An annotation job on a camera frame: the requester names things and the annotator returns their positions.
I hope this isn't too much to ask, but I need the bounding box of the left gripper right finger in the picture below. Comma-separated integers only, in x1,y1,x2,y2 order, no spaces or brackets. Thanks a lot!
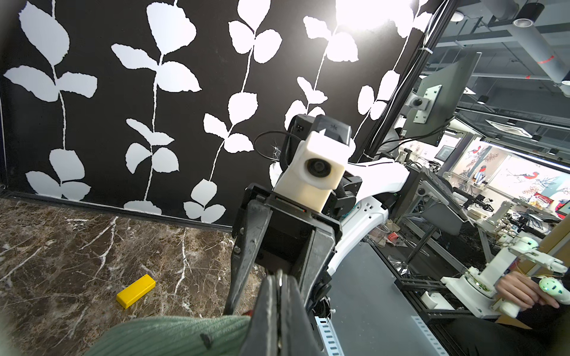
280,274,322,356

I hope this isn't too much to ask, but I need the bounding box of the operator hand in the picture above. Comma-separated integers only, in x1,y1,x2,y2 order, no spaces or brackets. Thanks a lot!
495,271,560,310

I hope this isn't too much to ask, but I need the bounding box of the green corduroy bag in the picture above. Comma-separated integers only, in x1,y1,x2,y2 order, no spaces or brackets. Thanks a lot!
86,315,250,355

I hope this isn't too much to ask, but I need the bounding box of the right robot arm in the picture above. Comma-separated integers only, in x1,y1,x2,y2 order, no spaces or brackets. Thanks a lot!
224,160,451,317

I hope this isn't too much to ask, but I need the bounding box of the monitor on mount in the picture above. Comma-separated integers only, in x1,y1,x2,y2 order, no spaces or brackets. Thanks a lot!
401,52,481,146

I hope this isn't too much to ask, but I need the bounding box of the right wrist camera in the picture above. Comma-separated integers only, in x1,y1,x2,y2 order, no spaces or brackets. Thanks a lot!
273,114,352,212

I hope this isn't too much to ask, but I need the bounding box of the perforated metal rail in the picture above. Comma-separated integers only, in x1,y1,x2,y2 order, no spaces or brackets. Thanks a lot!
315,317,344,356

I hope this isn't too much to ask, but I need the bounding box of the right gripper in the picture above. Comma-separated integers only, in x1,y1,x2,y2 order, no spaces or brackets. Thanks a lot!
224,175,362,315

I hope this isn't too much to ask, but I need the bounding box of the yellow plastic block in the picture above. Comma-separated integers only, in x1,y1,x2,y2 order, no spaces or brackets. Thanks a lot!
116,274,156,309

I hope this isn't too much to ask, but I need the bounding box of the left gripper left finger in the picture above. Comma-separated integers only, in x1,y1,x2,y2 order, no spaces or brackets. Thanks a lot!
239,275,280,356

